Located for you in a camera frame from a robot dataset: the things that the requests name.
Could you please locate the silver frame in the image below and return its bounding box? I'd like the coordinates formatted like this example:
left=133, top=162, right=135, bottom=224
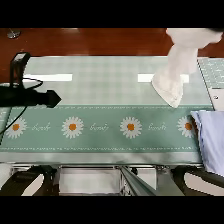
left=0, top=57, right=224, bottom=197

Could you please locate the white shirt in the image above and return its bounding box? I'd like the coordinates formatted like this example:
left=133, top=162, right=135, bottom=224
left=151, top=27, right=224, bottom=109

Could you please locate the black cable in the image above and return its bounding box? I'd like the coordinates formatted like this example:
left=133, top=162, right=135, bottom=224
left=0, top=77, right=45, bottom=136

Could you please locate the light blue shirt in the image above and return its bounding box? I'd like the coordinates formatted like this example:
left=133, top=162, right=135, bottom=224
left=190, top=109, right=224, bottom=178

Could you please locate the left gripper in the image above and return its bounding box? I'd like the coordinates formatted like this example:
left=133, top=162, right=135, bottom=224
left=32, top=89, right=63, bottom=109

